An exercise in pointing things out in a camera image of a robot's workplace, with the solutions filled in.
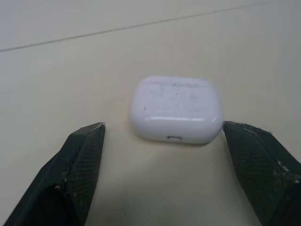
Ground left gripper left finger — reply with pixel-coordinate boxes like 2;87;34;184
4;121;106;226

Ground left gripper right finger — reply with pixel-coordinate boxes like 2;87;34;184
222;120;301;226

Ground white earbud case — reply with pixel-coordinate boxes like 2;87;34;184
130;75;224;145

